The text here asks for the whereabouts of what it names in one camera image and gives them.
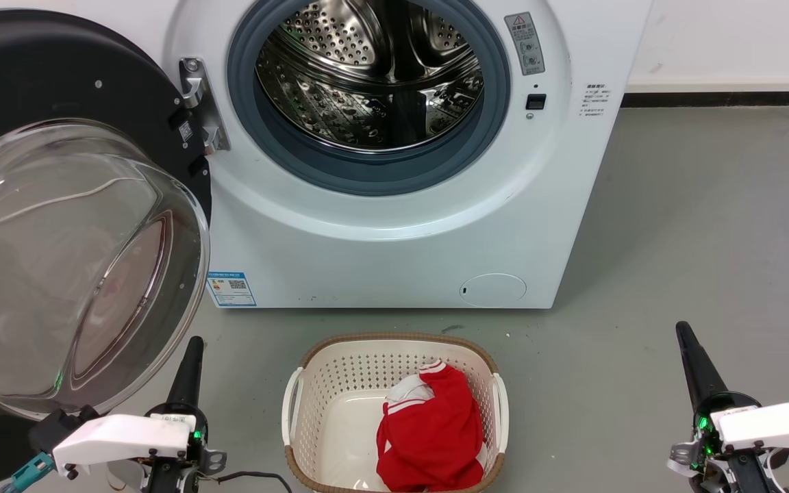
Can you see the round white filter cover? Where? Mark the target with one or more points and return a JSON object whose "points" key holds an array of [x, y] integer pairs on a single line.
{"points": [[493, 290]]}

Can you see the grey warning sticker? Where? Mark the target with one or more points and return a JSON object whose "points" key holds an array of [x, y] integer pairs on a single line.
{"points": [[524, 43]]}

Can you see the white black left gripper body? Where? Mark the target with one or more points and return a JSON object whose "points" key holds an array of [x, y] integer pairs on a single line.
{"points": [[124, 438]]}

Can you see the round black glass washer door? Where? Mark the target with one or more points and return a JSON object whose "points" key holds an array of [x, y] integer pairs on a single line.
{"points": [[59, 260]]}

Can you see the perforated steel washer drum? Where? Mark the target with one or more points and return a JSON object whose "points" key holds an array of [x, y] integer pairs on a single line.
{"points": [[367, 75]]}

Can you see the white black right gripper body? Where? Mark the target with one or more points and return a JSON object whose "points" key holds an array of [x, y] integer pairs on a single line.
{"points": [[764, 424]]}

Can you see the red white garment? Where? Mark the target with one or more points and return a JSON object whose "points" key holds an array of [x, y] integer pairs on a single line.
{"points": [[432, 438]]}

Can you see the blue white energy label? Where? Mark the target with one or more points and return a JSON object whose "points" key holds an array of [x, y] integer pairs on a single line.
{"points": [[231, 289]]}

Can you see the beige perforated laundry basket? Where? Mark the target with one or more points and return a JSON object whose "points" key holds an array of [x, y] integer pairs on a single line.
{"points": [[340, 404]]}

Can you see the white front-loading washing machine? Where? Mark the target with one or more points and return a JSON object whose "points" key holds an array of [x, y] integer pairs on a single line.
{"points": [[401, 253]]}

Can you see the small printed text sticker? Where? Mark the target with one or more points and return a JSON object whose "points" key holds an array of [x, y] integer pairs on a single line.
{"points": [[595, 100]]}

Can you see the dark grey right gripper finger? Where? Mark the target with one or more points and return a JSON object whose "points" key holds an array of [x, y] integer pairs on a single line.
{"points": [[699, 373]]}

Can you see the white wall skirting board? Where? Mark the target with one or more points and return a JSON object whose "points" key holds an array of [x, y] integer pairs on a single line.
{"points": [[723, 83]]}

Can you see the black door latch socket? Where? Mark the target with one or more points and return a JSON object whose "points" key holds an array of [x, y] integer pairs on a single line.
{"points": [[535, 101]]}

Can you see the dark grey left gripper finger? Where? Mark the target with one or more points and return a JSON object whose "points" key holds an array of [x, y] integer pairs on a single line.
{"points": [[180, 387], [194, 387]]}

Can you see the silver metal door hinge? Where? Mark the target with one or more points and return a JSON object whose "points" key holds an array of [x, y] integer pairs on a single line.
{"points": [[201, 103]]}

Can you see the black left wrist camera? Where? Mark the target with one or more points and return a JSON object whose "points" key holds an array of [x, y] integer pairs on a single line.
{"points": [[59, 428]]}

